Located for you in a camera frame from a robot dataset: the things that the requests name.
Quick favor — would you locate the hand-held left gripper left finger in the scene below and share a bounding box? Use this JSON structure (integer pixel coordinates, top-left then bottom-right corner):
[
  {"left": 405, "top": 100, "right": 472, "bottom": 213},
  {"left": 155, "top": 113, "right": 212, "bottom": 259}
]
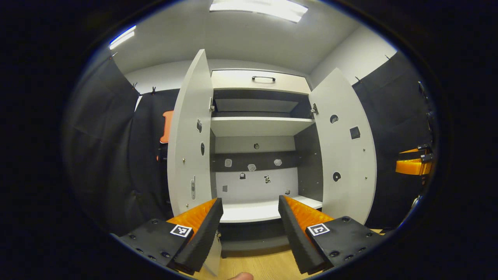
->
[{"left": 111, "top": 197, "right": 224, "bottom": 276}]

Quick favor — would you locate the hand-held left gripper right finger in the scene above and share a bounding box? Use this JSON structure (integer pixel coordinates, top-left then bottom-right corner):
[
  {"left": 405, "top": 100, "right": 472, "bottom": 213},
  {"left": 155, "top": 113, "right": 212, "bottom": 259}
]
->
[{"left": 278, "top": 194, "right": 386, "bottom": 275}]

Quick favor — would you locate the beige cabinet door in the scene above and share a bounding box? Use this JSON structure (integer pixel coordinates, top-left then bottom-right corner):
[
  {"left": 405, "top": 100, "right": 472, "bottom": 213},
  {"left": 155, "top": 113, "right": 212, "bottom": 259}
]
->
[
  {"left": 309, "top": 68, "right": 378, "bottom": 226},
  {"left": 167, "top": 49, "right": 223, "bottom": 277}
]

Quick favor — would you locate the beige double-door shoe cabinet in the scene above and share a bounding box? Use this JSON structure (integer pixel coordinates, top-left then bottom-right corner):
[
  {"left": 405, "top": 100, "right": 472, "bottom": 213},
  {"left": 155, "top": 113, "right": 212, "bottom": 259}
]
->
[{"left": 209, "top": 68, "right": 324, "bottom": 251}]

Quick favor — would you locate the white cabinet shelf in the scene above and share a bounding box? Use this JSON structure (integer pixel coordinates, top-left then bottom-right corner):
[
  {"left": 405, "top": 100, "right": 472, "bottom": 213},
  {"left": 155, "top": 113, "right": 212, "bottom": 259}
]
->
[
  {"left": 219, "top": 195, "right": 323, "bottom": 223},
  {"left": 210, "top": 117, "right": 316, "bottom": 137}
]

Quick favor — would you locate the grey cabinet inner panel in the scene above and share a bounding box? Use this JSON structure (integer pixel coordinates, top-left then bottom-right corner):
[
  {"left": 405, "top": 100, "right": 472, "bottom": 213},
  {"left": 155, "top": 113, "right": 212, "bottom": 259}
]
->
[{"left": 214, "top": 98, "right": 299, "bottom": 114}]

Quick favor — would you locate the beige cabinet drawer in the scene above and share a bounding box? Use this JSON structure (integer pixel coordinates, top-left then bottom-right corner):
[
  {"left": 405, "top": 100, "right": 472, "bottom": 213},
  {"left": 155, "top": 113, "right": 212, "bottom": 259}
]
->
[{"left": 210, "top": 69, "right": 312, "bottom": 95}]

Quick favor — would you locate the large ceiling light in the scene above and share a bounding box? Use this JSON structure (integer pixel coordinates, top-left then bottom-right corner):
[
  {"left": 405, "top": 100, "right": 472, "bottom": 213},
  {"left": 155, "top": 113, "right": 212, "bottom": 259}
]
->
[{"left": 209, "top": 0, "right": 309, "bottom": 23}]

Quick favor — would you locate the small ceiling light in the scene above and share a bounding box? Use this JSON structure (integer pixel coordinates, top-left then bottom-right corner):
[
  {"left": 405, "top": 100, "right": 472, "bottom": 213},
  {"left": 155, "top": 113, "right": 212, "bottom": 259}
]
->
[{"left": 109, "top": 25, "right": 137, "bottom": 50}]

